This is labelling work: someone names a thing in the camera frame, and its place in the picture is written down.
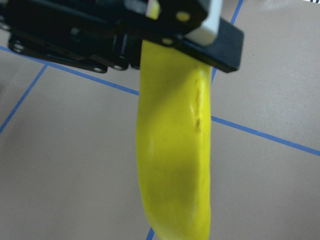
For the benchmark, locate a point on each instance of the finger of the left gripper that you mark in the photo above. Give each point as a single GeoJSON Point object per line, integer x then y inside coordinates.
{"type": "Point", "coordinates": [96, 35]}

